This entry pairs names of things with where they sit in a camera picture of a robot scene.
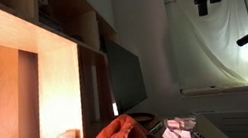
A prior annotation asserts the band-aid box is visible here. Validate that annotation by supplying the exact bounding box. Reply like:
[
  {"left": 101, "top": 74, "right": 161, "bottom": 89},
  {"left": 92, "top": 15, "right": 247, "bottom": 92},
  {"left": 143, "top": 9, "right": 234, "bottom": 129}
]
[{"left": 158, "top": 113, "right": 200, "bottom": 138}]

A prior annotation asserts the white curtain sheet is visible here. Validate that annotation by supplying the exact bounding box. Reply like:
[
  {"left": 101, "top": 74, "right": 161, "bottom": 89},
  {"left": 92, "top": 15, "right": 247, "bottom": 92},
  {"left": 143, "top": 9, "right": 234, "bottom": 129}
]
[{"left": 162, "top": 0, "right": 248, "bottom": 98}]

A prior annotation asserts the black monitor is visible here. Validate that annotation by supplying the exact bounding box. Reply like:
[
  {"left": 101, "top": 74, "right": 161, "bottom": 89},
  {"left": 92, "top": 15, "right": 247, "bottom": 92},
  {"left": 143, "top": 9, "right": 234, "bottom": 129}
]
[{"left": 103, "top": 33, "right": 150, "bottom": 116}]

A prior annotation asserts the flat dark device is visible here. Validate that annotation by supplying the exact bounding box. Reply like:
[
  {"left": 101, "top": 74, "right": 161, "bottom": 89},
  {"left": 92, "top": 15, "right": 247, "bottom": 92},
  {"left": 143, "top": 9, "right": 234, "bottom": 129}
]
[{"left": 145, "top": 120, "right": 165, "bottom": 136}]

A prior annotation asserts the wooden shelf unit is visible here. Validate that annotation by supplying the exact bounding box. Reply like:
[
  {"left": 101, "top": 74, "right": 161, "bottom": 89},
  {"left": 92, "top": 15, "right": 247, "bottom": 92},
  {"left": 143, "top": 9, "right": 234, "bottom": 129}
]
[{"left": 0, "top": 0, "right": 136, "bottom": 138}]

